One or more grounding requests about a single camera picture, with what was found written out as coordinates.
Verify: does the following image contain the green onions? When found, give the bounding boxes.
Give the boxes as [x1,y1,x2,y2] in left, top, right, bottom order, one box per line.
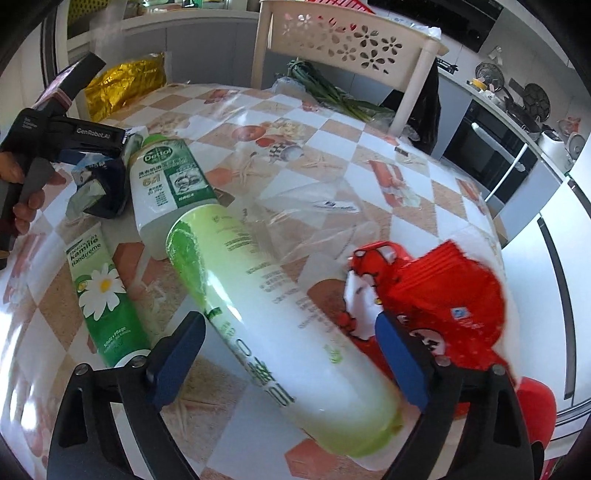
[286,60,398,123]

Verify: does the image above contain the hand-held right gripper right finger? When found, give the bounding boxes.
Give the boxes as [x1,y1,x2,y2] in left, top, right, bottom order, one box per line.
[374,311,543,480]

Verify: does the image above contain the black cloth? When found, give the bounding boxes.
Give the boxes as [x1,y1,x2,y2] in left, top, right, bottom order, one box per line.
[383,69,439,155]

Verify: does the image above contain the beige plastic chair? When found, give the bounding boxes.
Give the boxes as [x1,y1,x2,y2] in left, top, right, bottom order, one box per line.
[252,0,448,139]

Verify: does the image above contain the black range hood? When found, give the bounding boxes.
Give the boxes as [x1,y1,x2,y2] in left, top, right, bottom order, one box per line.
[367,0,504,54]

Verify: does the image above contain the red plastic stool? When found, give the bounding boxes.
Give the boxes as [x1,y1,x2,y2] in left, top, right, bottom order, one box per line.
[516,376,558,480]

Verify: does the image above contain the person's left hand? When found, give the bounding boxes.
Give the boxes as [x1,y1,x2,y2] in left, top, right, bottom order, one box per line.
[0,151,66,238]

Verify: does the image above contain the green hand cream tube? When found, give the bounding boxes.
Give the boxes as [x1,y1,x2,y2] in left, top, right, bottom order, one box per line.
[65,222,153,370]

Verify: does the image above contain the black wok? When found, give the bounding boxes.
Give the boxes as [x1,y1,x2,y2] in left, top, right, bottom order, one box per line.
[505,95,541,130]

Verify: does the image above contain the round black pan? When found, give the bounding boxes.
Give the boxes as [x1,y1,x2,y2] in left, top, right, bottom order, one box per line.
[523,83,551,116]

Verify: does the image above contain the golden foil bag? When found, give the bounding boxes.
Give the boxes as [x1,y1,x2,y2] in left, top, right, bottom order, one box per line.
[85,53,167,121]

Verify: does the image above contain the white rice cooker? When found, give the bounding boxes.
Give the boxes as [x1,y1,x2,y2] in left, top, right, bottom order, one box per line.
[538,130,565,158]

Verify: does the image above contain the red plastic basket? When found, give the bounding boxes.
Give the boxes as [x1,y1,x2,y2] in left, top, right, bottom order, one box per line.
[284,0,376,28]

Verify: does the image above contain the large white green bottle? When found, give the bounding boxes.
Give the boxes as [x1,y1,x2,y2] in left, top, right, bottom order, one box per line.
[165,205,404,459]

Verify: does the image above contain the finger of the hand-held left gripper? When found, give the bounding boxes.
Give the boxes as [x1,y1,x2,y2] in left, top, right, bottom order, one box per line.
[34,52,107,112]

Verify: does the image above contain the red snack bag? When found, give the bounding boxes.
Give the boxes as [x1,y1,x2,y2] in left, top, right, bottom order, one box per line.
[335,239,520,379]

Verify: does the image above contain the white refrigerator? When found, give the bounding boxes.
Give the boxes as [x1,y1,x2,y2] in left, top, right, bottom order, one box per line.
[501,148,591,444]

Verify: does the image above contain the black built-in oven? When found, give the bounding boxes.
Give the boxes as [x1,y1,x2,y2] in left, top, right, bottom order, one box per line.
[443,99,539,204]

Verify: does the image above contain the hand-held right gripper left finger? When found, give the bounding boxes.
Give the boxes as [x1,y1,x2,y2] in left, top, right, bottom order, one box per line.
[46,310,207,480]

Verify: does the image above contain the round grey lid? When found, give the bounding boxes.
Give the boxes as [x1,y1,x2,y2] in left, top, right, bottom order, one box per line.
[475,61,502,86]

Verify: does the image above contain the white detergent bottle green label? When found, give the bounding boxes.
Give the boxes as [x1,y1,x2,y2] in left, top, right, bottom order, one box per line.
[124,133,220,261]

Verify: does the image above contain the clear plastic bag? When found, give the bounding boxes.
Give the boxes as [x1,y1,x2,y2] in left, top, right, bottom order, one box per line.
[222,178,393,296]

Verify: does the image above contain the dark blue packet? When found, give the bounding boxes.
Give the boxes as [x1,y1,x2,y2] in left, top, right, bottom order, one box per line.
[66,154,131,219]

